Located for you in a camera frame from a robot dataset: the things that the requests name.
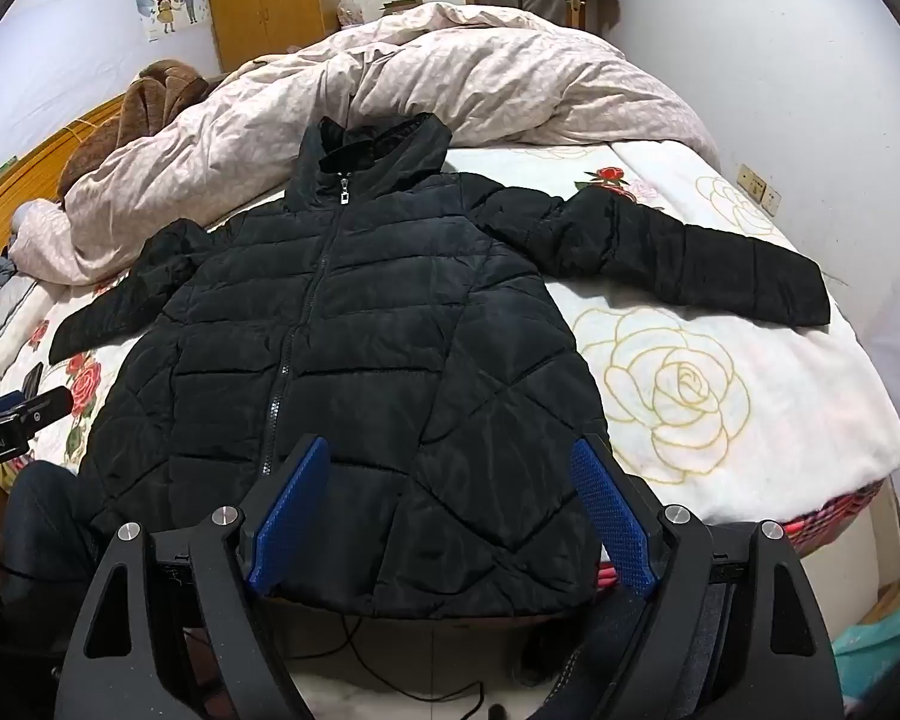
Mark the person's leg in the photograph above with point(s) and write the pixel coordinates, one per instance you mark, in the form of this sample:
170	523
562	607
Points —
41	532

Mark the rose print bed blanket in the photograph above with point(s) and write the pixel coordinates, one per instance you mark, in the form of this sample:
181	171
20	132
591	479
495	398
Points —
720	390

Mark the brown plush blanket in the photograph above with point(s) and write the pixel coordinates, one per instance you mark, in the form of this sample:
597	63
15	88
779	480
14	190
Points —
146	109

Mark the teal box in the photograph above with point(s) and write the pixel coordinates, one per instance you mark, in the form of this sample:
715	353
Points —
881	637

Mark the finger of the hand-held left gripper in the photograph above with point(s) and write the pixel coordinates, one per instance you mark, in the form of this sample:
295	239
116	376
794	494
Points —
41	403

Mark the wooden wardrobe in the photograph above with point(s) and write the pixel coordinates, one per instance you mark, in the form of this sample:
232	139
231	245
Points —
270	0

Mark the black phone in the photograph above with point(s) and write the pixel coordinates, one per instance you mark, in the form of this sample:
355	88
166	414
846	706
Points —
34	376

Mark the wooden headboard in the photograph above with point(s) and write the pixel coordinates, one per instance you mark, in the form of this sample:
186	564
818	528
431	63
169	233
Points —
22	165

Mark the beige wall socket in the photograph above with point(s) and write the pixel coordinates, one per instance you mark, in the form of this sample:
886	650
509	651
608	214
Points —
751	181
772	200

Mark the black puffer jacket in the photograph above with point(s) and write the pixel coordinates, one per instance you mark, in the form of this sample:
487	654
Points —
390	345

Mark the grey white pillow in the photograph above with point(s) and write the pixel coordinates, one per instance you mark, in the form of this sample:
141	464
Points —
4	315

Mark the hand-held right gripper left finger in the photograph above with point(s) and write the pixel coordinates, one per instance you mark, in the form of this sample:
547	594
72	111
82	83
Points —
292	514

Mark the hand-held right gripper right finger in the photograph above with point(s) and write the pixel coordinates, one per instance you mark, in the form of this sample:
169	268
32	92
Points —
613	517

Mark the pink patterned duvet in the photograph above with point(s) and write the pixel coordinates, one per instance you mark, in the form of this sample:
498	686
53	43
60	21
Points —
390	82

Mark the clear plastic bag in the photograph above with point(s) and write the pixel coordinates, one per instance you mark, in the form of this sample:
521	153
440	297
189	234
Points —
349	13

